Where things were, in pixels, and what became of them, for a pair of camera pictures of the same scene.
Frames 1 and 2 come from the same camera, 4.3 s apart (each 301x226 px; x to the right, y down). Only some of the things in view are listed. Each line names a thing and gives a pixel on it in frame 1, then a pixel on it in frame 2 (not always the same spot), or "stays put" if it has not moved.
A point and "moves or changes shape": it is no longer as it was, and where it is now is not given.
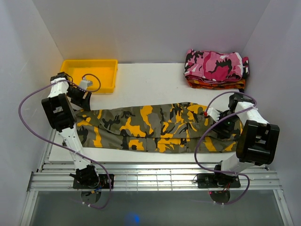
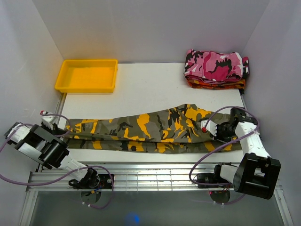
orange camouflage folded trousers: x=200 y=85 stays put
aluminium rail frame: x=51 y=177 stays put
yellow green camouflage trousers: x=160 y=128 moves or changes shape
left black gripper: x=84 y=103 to x=55 y=130
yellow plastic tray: x=102 y=72 stays put
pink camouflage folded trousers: x=215 y=66 stays put
